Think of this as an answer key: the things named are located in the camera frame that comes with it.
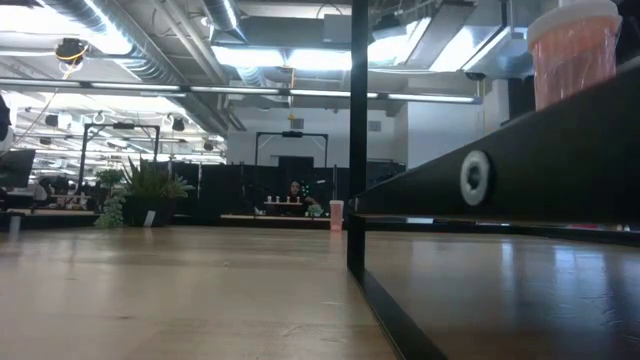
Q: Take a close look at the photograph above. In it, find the green succulent in black pot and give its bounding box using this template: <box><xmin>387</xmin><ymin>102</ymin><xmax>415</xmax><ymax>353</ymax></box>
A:
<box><xmin>94</xmin><ymin>157</ymin><xmax>197</xmax><ymax>230</ymax></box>

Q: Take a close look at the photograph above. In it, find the white round shelf washer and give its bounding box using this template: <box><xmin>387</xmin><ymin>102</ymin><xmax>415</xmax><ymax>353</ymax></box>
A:
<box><xmin>458</xmin><ymin>149</ymin><xmax>494</xmax><ymax>208</ymax></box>

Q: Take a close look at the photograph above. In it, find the silver ventilation duct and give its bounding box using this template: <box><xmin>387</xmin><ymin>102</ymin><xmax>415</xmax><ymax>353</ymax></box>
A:
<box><xmin>42</xmin><ymin>0</ymin><xmax>236</xmax><ymax>139</ymax></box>

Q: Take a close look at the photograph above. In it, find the silver rectangular duct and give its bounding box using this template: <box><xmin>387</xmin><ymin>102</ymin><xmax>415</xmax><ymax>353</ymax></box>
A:
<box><xmin>404</xmin><ymin>0</ymin><xmax>539</xmax><ymax>81</ymax></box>

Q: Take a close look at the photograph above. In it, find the black dome ceiling fixture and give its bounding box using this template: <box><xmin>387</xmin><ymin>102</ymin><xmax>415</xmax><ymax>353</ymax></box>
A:
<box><xmin>53</xmin><ymin>37</ymin><xmax>91</xmax><ymax>67</ymax></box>

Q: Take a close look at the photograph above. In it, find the wooden background table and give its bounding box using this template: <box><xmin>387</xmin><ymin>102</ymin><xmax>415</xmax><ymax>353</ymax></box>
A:
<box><xmin>219</xmin><ymin>199</ymin><xmax>334</xmax><ymax>224</ymax></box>

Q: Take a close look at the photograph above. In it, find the black vertical divider bar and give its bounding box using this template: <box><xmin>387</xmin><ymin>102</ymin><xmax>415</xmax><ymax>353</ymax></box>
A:
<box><xmin>346</xmin><ymin>0</ymin><xmax>449</xmax><ymax>360</ymax></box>

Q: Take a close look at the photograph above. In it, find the black partition wall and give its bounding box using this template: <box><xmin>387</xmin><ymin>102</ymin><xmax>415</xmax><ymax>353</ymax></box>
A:
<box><xmin>172</xmin><ymin>160</ymin><xmax>407</xmax><ymax>219</ymax></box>

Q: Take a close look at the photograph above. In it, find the black computer monitor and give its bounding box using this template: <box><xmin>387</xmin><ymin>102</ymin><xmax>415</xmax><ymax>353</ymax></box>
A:
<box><xmin>0</xmin><ymin>148</ymin><xmax>37</xmax><ymax>190</ymax></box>

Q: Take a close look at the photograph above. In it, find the wooden shelf board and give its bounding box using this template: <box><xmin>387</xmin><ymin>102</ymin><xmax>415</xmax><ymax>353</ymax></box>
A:
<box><xmin>352</xmin><ymin>55</ymin><xmax>640</xmax><ymax>226</ymax></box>

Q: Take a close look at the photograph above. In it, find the black overhead rig frame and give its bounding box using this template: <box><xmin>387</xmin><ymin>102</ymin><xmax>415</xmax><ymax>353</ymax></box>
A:
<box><xmin>254</xmin><ymin>130</ymin><xmax>330</xmax><ymax>169</ymax></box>
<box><xmin>79</xmin><ymin>122</ymin><xmax>162</xmax><ymax>177</ymax></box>

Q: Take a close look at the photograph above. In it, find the long ceiling light bar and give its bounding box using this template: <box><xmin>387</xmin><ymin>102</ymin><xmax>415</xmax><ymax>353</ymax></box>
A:
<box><xmin>0</xmin><ymin>77</ymin><xmax>482</xmax><ymax>105</ymax></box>

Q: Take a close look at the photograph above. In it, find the green background potted plant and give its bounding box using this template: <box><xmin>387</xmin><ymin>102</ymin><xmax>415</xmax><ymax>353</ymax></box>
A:
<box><xmin>94</xmin><ymin>168</ymin><xmax>126</xmax><ymax>201</ymax></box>

